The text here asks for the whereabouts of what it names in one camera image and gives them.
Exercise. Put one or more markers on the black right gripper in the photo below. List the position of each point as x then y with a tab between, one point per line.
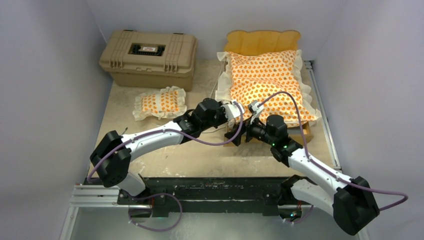
245	126

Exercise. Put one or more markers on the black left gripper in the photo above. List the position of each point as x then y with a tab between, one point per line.
224	118

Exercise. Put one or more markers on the orange patterned white blanket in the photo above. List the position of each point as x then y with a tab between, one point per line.
272	78

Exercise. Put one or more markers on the wooden pet bed frame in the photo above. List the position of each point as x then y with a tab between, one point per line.
259	42

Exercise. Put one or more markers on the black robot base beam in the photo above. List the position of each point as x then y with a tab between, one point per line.
268	196

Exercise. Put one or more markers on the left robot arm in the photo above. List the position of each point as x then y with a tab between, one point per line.
111	158

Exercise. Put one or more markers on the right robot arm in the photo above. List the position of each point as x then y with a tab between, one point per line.
344	198

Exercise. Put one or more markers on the small orange patterned pillow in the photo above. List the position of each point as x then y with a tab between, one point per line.
165	103

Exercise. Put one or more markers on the tan plastic tool case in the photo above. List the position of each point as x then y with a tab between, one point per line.
150	60

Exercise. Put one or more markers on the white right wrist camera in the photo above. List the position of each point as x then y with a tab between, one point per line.
256	108

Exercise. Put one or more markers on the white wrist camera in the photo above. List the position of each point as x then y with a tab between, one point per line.
233	110
256	108

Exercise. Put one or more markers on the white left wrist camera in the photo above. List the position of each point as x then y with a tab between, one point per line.
233	110

